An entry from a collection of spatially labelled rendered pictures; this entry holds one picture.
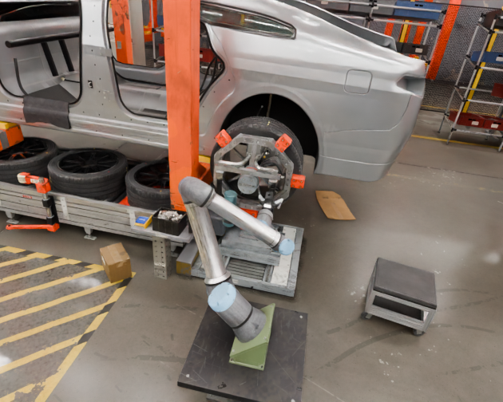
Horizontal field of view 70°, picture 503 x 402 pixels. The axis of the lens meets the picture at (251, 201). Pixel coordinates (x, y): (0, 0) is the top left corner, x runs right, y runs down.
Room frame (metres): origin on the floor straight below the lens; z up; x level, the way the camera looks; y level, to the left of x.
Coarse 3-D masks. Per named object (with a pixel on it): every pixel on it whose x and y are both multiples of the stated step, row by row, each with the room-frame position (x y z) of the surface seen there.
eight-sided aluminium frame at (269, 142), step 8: (240, 136) 2.21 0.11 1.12; (248, 136) 2.24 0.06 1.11; (256, 136) 2.23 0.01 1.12; (232, 144) 2.21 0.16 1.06; (256, 144) 2.19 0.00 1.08; (264, 144) 2.18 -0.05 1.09; (272, 144) 2.17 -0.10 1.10; (216, 152) 2.23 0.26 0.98; (224, 152) 2.22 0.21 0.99; (280, 152) 2.16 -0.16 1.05; (216, 160) 2.27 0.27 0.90; (280, 160) 2.16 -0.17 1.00; (288, 160) 2.20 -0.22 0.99; (288, 168) 2.15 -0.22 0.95; (288, 176) 2.15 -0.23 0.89; (224, 184) 2.27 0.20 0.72; (288, 184) 2.15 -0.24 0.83; (280, 192) 2.21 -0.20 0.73; (288, 192) 2.15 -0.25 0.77; (240, 200) 2.24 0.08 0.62; (248, 200) 2.25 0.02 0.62; (248, 208) 2.19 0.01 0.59; (256, 208) 2.18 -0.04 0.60
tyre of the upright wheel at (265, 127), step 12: (240, 120) 2.48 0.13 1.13; (252, 120) 2.38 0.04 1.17; (264, 120) 2.39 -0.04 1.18; (276, 120) 2.46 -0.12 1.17; (228, 132) 2.31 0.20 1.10; (240, 132) 2.29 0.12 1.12; (252, 132) 2.28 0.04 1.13; (264, 132) 2.26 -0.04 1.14; (276, 132) 2.26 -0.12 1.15; (288, 132) 2.38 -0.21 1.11; (216, 144) 2.32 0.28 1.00; (288, 156) 2.24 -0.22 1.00; (300, 156) 2.31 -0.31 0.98; (300, 168) 2.23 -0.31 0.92
